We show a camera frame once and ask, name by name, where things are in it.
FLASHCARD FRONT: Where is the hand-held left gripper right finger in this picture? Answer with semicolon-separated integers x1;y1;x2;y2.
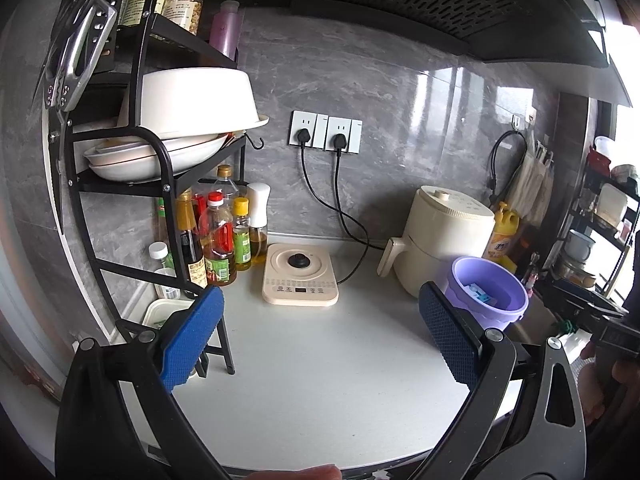
405;281;587;480

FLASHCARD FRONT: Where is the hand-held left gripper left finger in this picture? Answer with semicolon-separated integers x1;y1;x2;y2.
54;285;231;480

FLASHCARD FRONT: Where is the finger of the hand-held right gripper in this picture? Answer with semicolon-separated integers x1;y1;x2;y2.
543;280;628;332

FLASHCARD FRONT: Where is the purple plastic bucket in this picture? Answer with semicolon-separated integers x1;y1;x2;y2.
444;256;530;332

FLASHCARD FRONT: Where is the blue white packet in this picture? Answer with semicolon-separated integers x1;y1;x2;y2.
466;284;499;307

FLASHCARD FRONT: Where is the person's right hand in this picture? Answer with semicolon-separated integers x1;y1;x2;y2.
580;344;640;426

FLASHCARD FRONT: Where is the person's left hand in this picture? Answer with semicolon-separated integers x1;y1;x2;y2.
235;464;344;480

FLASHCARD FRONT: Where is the stainless steel pot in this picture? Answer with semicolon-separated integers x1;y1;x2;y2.
554;256;599;289

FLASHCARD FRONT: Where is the white plastic box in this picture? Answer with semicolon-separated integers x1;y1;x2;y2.
142;298;197;332

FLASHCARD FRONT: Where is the white enamel bowl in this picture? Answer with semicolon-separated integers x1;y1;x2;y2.
565;230;597;261

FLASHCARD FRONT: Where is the faucet with pink filter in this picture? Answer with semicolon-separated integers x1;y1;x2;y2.
522;252;542;287

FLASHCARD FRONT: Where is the white cap plastic bottle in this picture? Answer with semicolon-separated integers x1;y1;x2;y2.
148;241;182;301

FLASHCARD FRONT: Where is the black dish shelf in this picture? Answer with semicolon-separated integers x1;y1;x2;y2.
550;157;640;303

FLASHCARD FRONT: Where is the dark soy sauce bottle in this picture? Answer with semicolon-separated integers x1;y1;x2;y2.
175;190;209;289

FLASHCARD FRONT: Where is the yellow dish soap bottle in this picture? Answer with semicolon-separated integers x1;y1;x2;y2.
482;201;521;274

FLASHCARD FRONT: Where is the red cap oil bottle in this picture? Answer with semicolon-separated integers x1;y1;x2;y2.
199;191;238;287

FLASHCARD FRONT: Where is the white storage container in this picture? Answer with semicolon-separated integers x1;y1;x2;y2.
597;183;629;229

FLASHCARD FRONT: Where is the yellow cap green label bottle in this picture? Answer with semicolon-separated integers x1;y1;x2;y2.
231;196;253;271

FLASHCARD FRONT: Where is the cream electric cooker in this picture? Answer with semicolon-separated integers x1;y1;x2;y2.
376;185;496;299

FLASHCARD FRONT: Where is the white printed cloth bag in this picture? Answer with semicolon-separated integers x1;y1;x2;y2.
531;152;557;228

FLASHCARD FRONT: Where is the beige induction cooker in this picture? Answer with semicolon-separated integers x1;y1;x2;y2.
262;243;340;307

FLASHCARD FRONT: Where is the beige cloth bag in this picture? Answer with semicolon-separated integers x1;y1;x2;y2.
505;140;547;221

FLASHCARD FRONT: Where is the red container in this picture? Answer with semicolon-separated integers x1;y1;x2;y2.
586;150;613;177

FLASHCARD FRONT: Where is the white oil spray bottle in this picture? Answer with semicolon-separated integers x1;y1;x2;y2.
247;182;271;266

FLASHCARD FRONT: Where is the black metal kitchen rack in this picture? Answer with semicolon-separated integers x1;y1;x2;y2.
47;0;264;377

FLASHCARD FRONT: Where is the gold cap clear bottle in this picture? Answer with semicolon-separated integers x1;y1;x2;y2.
212;164;240;202

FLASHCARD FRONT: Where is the stack of white plates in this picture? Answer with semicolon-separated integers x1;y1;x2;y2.
82;130;237;183

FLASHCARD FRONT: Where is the large white bowl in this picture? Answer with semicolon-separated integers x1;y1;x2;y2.
117;67;270;140

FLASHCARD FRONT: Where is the pink bottle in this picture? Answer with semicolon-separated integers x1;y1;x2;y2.
209;0;245;59

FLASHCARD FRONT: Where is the labelled spice jar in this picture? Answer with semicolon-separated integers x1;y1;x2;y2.
120;0;169;29

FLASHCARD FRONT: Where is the black perforated utensil holder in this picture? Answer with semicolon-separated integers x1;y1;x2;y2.
94;0;134;74

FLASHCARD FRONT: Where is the black range hood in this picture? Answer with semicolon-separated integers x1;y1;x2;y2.
290;0;632;69

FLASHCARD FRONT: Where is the hanging black cable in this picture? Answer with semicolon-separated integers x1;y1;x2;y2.
487;130;529;204

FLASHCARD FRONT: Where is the black power cable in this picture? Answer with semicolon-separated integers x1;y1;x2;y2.
332;133;387;251
295;129;371;285

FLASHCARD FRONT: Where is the white wall socket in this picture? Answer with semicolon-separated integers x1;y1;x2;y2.
325;116;364;154
289;110;329;149

